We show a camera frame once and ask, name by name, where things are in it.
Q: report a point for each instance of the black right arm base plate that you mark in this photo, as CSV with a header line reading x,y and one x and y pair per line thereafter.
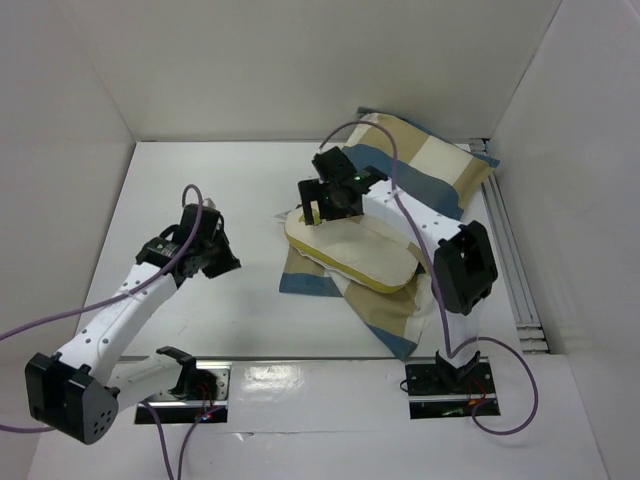
x,y
430,398

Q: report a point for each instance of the blue beige plaid pillowcase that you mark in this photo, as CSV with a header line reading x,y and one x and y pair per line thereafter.
x,y
437,173

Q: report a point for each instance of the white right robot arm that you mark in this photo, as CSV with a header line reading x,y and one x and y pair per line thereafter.
x,y
458,256

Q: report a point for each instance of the cream pillow with duck patch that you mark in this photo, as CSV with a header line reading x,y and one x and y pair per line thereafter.
x,y
362,249

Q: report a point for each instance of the aluminium frame rail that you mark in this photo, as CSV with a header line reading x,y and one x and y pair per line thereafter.
x,y
510,314

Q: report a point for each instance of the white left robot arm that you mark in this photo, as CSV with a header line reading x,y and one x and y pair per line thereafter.
x,y
78,390

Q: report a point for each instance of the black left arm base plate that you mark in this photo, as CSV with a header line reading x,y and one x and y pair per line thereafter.
x,y
207,401

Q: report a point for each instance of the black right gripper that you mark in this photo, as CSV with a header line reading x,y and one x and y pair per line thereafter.
x,y
314,187

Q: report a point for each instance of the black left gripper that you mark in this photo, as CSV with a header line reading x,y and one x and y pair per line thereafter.
x,y
228,261

